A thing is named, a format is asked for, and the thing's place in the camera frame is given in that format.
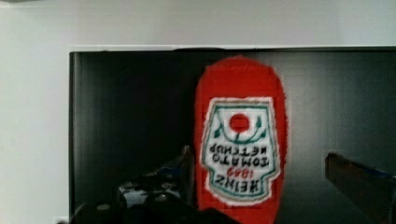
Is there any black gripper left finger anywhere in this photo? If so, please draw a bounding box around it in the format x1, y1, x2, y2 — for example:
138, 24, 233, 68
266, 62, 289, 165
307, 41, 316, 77
119, 146, 194, 208

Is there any red ketchup bottle plush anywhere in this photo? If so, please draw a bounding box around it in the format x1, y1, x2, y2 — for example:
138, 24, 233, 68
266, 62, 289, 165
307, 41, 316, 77
194, 56, 289, 224

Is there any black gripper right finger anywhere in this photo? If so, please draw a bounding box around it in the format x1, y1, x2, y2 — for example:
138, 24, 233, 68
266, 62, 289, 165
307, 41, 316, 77
325, 152, 396, 224

